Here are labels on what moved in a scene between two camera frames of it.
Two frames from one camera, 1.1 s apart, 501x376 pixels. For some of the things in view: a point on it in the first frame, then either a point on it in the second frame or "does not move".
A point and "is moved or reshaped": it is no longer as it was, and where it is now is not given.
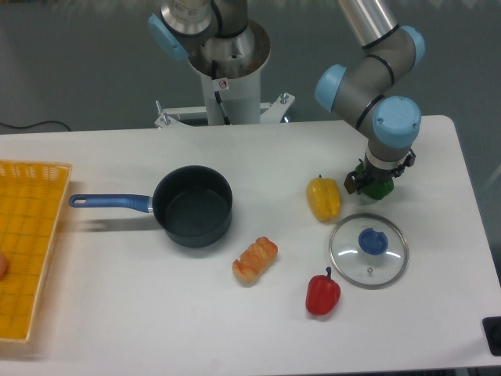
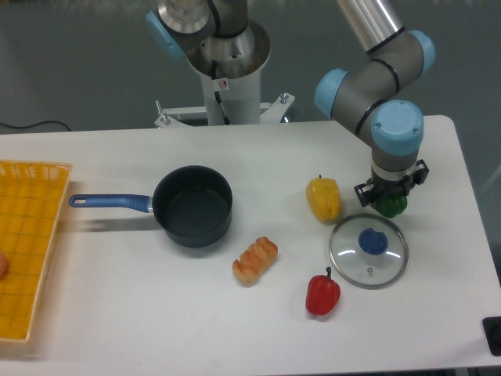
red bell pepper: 322,294 does not move
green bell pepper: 380,189 is moved or reshaped
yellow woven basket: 32,199 does not move
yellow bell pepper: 324,197 does not move
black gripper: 355,182 to 387,188
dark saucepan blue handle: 192,204 does not move
